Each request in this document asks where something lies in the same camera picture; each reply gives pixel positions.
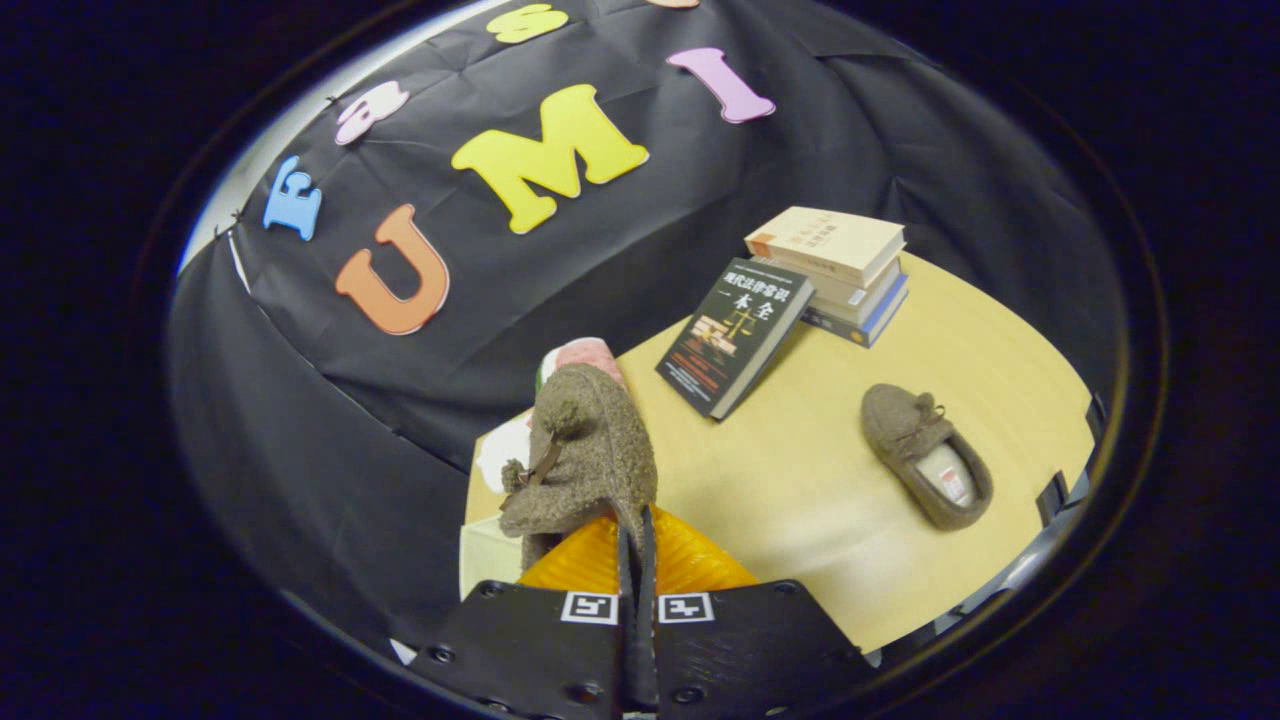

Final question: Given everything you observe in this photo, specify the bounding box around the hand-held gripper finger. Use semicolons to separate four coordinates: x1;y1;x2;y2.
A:
643;507;876;720
412;515;641;720

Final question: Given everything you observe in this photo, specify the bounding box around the grey fabric storage box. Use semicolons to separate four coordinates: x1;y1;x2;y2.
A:
460;515;527;601

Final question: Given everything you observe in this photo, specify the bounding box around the brown fuzzy shoe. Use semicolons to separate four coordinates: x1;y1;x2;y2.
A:
861;384;994;531
498;363;659;573

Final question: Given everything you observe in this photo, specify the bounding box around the white plush toy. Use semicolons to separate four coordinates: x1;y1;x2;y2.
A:
475;412;536;494

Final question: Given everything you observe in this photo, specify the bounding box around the watermelon slice plush toy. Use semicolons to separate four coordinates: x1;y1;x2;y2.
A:
535;337;627;393

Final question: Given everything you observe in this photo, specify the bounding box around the black book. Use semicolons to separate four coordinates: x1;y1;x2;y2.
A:
655;258;816;421

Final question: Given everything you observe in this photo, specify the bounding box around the beige book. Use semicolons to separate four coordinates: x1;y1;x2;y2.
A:
743;206;907;289

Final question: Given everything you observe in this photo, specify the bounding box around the dark metal frame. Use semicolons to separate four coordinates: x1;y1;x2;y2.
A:
1035;470;1073;528

